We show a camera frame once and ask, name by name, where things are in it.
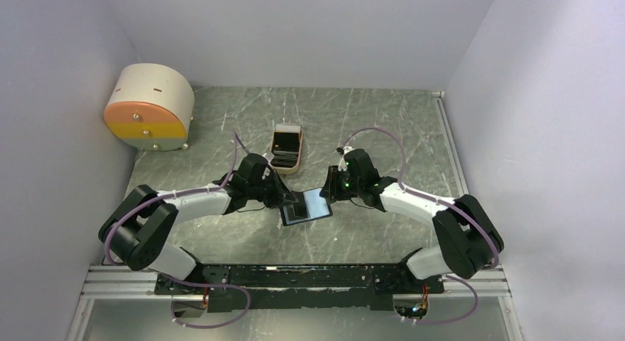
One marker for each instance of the black leather card holder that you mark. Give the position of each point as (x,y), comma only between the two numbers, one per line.
(318,207)

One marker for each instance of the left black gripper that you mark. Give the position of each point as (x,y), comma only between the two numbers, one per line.
(282,194)

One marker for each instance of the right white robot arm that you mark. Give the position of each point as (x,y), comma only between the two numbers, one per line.
(467,239)

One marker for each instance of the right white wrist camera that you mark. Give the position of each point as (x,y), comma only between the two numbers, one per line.
(342,151)

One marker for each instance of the beige wooden card tray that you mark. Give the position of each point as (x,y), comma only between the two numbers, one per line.
(288,128)

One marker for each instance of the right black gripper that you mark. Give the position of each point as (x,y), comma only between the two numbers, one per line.
(332,191)

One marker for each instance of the black credit card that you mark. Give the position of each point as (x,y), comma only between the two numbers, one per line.
(296,211)

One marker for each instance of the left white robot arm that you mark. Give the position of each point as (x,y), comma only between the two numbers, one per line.
(138,229)

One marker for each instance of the round pastel drawer box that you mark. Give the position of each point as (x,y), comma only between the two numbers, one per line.
(151,107)

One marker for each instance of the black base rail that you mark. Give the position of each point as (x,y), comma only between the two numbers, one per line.
(227,288)

